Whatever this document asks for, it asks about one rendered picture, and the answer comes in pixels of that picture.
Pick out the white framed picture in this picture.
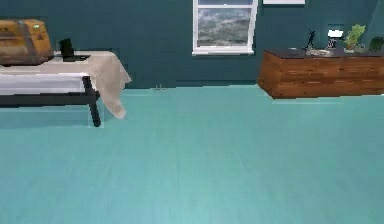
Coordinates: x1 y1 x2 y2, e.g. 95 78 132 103
262 0 306 5

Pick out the brown cardboard box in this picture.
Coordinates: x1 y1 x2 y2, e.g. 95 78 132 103
0 18 55 66

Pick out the brown wooden dresser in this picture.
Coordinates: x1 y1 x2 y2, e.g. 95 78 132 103
257 49 384 100

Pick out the grey flat dish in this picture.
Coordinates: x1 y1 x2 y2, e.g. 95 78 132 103
306 49 332 57

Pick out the black laptop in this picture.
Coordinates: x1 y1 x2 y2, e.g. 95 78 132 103
58 38 91 63

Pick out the light green house plant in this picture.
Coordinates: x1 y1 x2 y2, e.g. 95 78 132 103
343 23 367 54

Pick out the white framed window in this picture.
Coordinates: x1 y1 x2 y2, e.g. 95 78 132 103
191 0 259 56

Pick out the dark green house plant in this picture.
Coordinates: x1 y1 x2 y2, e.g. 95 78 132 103
369 36 384 53

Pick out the black framed bed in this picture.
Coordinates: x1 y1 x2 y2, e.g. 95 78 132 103
0 72 102 128

